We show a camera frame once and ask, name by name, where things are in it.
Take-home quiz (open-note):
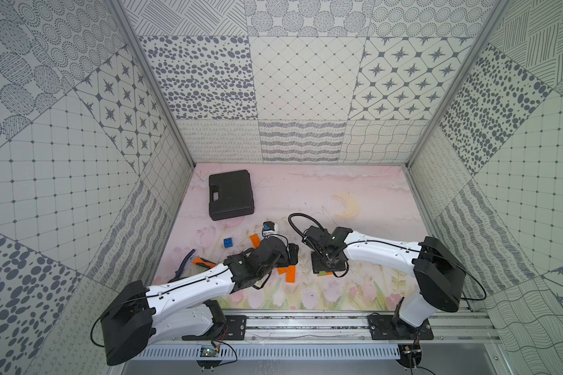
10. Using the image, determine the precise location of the small orange lego brick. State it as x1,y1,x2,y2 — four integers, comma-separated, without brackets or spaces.
250,234,261,248

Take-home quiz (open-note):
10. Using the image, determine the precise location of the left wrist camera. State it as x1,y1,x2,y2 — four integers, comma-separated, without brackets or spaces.
261,221,278,237

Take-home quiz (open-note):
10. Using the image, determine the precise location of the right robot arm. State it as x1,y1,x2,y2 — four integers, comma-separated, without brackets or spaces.
302,226,466,330

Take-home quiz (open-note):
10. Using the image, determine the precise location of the green circuit board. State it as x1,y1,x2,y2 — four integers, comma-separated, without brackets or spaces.
197,345,221,361

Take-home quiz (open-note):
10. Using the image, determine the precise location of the aluminium front rail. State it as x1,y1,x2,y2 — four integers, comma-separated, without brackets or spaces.
116,308,503,345

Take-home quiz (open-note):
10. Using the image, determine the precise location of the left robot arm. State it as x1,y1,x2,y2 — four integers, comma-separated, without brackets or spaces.
96,235,299,367

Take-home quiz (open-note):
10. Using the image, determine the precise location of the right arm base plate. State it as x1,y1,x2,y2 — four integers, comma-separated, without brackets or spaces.
367,312,434,342

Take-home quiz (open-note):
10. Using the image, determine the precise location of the large orange lego brick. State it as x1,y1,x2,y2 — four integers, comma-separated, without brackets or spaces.
192,257,217,269

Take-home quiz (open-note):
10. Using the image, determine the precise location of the black plastic case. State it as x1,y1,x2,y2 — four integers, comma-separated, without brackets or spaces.
209,170,255,221

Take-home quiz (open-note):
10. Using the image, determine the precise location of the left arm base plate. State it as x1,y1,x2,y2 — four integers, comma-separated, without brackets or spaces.
181,315,247,342

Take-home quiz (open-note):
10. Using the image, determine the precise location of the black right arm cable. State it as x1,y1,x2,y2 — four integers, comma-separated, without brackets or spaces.
287,212,327,245

